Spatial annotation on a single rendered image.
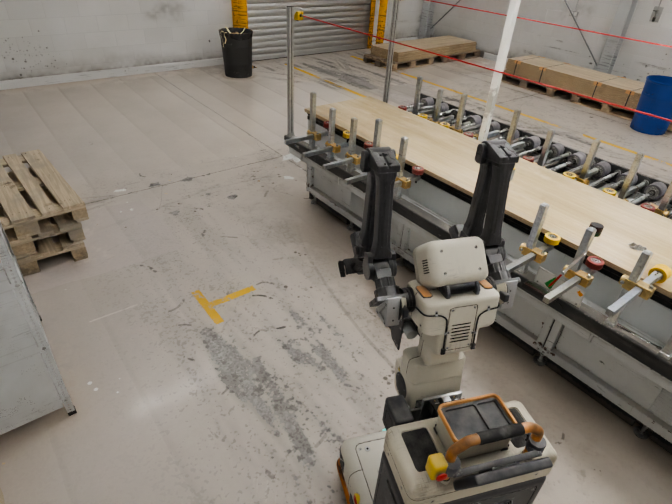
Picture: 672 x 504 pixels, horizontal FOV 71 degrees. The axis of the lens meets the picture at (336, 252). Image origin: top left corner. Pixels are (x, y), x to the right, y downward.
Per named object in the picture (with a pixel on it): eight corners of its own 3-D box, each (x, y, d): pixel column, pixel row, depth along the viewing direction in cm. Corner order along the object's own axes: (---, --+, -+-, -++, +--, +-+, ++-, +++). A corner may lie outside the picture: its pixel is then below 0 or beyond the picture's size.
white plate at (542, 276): (578, 308, 236) (585, 292, 230) (533, 281, 252) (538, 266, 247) (579, 307, 236) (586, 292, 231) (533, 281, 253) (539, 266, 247)
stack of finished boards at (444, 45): (475, 50, 1019) (477, 41, 1010) (397, 62, 888) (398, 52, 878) (448, 43, 1067) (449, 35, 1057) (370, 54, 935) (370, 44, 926)
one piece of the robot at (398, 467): (514, 549, 191) (586, 423, 144) (388, 587, 178) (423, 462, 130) (473, 472, 218) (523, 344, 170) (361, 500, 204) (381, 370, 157)
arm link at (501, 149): (499, 147, 154) (526, 146, 156) (477, 139, 165) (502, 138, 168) (480, 269, 173) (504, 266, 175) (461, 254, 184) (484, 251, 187)
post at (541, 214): (519, 281, 261) (546, 205, 233) (514, 278, 263) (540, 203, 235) (523, 279, 262) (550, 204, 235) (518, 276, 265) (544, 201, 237)
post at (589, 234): (560, 308, 245) (593, 230, 218) (554, 304, 248) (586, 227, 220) (563, 306, 247) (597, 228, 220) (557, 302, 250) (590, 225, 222)
